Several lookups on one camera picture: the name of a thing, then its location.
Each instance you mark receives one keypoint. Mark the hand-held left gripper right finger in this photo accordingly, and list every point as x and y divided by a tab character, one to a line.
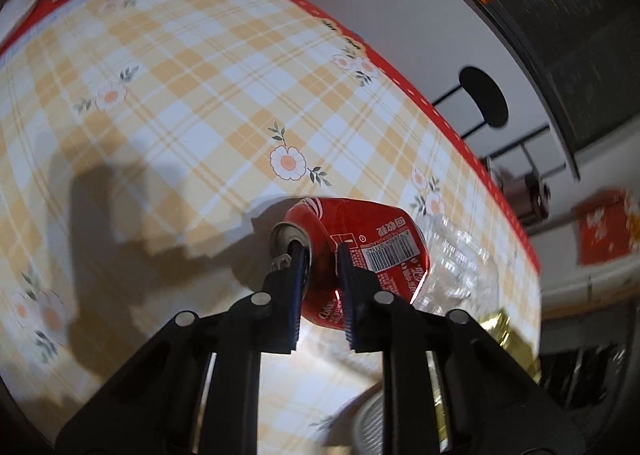
350	295

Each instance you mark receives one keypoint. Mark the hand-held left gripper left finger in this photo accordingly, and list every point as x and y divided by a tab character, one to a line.
296	285

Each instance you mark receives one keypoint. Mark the crushed red soda can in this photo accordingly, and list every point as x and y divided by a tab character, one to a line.
365	235

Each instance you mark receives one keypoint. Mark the clear plastic clamshell container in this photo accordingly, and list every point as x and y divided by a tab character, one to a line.
460	265

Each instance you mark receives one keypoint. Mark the green gold foil wrapper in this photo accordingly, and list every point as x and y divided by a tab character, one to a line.
515	340

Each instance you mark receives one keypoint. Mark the checkered floral tablecloth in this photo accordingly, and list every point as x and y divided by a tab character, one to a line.
200	135

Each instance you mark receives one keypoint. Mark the brown electric pressure cooker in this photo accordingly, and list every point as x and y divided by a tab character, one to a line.
527	195

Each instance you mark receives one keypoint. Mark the black metal rack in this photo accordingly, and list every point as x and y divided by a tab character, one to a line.
530	145

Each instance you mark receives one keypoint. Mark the black round stool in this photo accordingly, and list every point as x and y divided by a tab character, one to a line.
485	95

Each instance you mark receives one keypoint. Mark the red printed cloth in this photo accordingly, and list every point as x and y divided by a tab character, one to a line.
602	227

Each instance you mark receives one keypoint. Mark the black window sill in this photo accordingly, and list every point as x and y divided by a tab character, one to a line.
520	50

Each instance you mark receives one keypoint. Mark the dark framed window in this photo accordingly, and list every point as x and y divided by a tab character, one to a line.
570	10

